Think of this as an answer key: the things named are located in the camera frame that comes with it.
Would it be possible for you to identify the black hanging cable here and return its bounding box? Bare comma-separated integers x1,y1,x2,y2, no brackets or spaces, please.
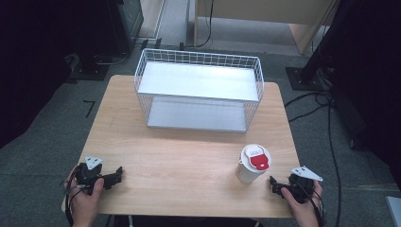
188,0,216,49

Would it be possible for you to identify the beige wooden furniture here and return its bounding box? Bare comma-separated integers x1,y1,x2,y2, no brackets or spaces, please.
192,0,341,56

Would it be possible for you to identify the hand-held gripper cable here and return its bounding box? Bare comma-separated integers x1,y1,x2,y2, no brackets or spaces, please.
59,174,93,227
296,181,326,227

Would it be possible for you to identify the white cup with red lid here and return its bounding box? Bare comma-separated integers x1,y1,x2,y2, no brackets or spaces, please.
235,143,272,185

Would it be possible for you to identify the dark curtain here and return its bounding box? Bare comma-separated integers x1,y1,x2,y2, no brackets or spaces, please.
327,0,401,190

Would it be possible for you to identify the left hand-held gripper cable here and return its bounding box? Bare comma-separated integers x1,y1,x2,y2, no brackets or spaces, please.
59,174,93,227

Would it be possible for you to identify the short black floor cable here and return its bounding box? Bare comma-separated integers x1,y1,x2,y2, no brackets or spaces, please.
288,102,331,124

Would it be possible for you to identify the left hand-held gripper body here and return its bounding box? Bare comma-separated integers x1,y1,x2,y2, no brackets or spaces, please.
74,156,107,197

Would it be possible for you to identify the black floor base plate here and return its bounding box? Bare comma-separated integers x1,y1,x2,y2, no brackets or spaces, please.
64,52,112,83

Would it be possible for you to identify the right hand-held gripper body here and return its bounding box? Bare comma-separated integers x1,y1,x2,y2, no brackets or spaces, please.
287,166,324,204

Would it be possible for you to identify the black metal stand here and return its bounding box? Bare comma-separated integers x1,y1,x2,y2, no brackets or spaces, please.
285,0,357,93

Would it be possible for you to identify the person's left hand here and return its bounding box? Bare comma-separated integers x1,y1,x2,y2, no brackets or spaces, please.
64,166,105,227

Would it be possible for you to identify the long black floor cable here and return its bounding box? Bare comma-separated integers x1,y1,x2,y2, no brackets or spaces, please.
284,90,343,227

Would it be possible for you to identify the white wire shelf rack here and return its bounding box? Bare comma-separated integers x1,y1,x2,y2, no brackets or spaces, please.
133,47,266,134

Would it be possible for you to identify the right hand-held gripper cable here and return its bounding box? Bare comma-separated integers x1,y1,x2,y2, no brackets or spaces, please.
296,181,326,227

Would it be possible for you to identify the grey flat panel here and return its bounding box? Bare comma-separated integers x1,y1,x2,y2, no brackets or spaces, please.
384,195,401,227

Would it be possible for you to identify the dark equipment cabinet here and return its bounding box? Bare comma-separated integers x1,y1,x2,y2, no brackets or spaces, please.
105,0,145,57

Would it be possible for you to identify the person's right hand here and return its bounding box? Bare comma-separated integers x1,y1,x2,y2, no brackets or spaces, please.
279,181,324,227

